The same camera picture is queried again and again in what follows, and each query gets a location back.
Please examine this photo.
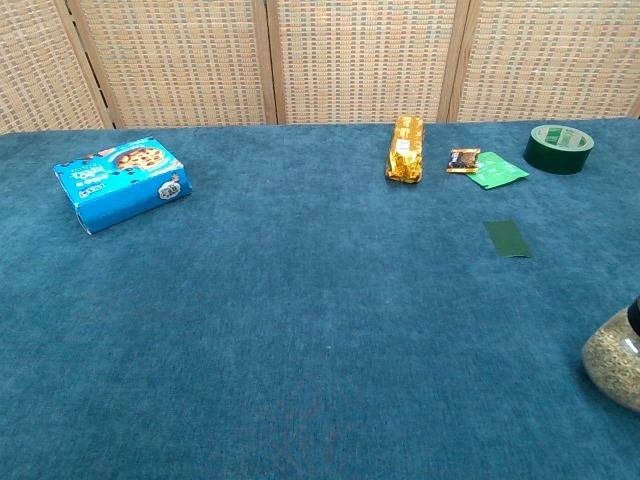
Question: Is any green flat sachet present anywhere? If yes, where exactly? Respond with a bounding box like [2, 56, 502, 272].
[465, 152, 530, 192]

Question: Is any blue felt table cover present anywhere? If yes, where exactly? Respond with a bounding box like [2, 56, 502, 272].
[0, 116, 640, 480]

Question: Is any grain jar with black lid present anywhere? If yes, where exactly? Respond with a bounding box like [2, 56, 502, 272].
[581, 294, 640, 412]

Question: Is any small brown snack sachet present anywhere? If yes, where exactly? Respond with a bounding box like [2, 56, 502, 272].
[445, 148, 482, 175]

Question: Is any dark green tape roll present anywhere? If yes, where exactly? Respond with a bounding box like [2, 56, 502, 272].
[523, 124, 596, 176]

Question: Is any blue cookie box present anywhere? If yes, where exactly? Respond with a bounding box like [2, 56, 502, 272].
[53, 138, 194, 235]

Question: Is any woven rattan folding screen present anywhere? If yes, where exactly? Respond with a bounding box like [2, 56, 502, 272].
[0, 0, 640, 135]

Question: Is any gold foil snack packet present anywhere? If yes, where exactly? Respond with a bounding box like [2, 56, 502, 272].
[384, 115, 425, 184]

